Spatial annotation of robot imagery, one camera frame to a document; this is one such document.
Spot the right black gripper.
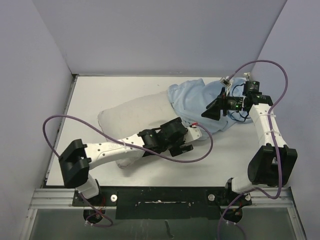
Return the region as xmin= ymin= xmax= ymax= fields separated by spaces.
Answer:
xmin=201 ymin=87 xmax=246 ymax=121

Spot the light blue pillowcase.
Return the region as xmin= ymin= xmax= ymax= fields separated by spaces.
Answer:
xmin=167 ymin=78 xmax=252 ymax=134

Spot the white pillow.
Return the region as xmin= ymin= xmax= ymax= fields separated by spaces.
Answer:
xmin=96 ymin=91 xmax=186 ymax=170

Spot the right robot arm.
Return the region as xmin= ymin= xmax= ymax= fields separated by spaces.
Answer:
xmin=202 ymin=78 xmax=298 ymax=205

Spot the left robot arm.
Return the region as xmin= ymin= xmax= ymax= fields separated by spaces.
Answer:
xmin=58 ymin=117 xmax=202 ymax=206

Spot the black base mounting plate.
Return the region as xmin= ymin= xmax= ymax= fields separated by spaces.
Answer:
xmin=71 ymin=186 xmax=253 ymax=221

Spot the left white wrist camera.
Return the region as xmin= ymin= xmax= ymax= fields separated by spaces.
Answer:
xmin=184 ymin=124 xmax=202 ymax=143

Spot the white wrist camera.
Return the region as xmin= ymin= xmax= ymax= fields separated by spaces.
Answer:
xmin=184 ymin=124 xmax=202 ymax=143
xmin=220 ymin=77 xmax=233 ymax=96

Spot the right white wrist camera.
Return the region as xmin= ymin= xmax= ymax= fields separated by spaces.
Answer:
xmin=220 ymin=77 xmax=233 ymax=96

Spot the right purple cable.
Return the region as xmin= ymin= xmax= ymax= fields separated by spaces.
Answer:
xmin=217 ymin=59 xmax=290 ymax=240

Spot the purple cable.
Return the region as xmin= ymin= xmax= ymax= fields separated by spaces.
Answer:
xmin=42 ymin=114 xmax=215 ymax=228
xmin=217 ymin=59 xmax=290 ymax=240

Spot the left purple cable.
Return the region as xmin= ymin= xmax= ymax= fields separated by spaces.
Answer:
xmin=42 ymin=114 xmax=215 ymax=228

